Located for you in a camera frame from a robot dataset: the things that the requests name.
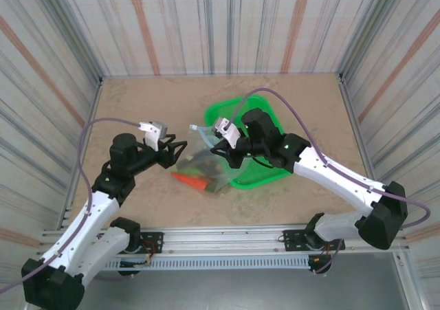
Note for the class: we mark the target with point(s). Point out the clear zip-top bag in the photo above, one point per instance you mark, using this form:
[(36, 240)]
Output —
[(199, 145)]

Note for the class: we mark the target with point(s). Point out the green plastic basket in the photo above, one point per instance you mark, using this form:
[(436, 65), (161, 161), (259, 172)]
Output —
[(261, 176)]

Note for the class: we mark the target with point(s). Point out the orange toy carrot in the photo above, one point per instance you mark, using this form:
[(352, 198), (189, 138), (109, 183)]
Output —
[(190, 180)]

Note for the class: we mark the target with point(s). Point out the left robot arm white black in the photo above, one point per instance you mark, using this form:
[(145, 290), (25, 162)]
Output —
[(86, 220)]

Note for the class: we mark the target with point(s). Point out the grey metal panel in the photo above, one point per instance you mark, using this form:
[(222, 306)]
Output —
[(223, 289)]

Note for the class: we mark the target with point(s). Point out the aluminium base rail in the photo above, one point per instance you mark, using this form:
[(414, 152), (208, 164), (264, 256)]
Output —
[(223, 238)]

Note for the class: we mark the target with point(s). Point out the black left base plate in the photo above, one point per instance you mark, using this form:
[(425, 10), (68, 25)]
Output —
[(154, 239)]

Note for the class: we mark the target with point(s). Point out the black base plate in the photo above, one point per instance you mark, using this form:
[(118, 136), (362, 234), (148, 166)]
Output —
[(292, 239), (154, 239)]

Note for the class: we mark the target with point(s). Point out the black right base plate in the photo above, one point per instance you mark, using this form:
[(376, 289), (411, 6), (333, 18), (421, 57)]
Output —
[(292, 239)]

